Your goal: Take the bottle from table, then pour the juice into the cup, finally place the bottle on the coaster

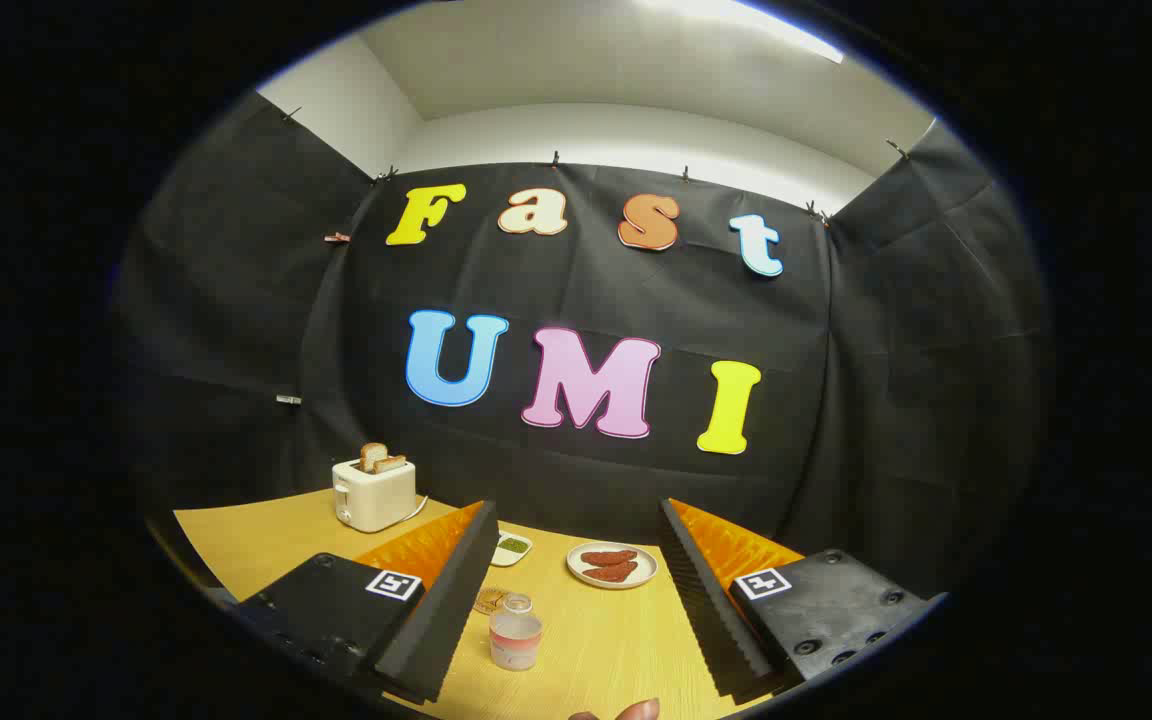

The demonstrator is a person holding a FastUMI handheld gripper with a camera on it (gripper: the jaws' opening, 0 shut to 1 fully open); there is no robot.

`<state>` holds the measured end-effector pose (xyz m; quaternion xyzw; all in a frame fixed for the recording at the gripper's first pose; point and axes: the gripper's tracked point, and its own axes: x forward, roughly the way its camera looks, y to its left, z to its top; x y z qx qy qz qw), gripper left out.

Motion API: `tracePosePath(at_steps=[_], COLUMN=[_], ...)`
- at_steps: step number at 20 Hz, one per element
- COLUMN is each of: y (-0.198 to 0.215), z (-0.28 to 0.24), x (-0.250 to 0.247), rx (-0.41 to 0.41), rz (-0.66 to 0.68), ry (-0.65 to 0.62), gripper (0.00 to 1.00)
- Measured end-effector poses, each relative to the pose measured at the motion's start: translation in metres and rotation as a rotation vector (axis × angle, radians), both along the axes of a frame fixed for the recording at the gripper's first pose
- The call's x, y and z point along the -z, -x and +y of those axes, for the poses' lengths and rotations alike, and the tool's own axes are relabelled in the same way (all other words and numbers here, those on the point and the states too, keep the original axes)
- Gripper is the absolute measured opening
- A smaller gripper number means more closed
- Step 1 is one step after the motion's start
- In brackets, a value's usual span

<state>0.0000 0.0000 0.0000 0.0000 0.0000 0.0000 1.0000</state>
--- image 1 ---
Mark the clear plastic juice bottle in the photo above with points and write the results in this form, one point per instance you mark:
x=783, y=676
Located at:
x=516, y=640

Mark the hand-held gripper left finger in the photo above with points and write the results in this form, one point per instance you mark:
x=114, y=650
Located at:
x=446, y=610

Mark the white round plate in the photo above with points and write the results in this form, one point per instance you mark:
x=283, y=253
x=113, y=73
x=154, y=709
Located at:
x=648, y=565

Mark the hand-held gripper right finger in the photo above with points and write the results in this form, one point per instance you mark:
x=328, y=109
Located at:
x=706, y=610

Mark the round wooden coaster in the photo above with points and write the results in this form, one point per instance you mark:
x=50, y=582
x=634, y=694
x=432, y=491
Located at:
x=484, y=602

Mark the wooden table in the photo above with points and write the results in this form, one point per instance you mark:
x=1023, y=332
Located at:
x=596, y=650

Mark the cream white toaster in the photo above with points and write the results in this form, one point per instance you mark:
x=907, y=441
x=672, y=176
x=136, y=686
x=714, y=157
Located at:
x=376, y=495

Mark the red meat piece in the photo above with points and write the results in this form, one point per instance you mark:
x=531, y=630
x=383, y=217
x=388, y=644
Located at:
x=608, y=557
x=612, y=572

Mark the toast slice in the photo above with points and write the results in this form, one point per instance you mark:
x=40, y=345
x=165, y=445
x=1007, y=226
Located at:
x=371, y=455
x=391, y=464

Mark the white divided dish with grains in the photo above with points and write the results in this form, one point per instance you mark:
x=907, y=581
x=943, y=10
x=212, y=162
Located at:
x=514, y=548

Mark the black backdrop cloth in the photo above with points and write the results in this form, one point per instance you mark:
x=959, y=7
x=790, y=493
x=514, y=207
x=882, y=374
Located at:
x=586, y=280

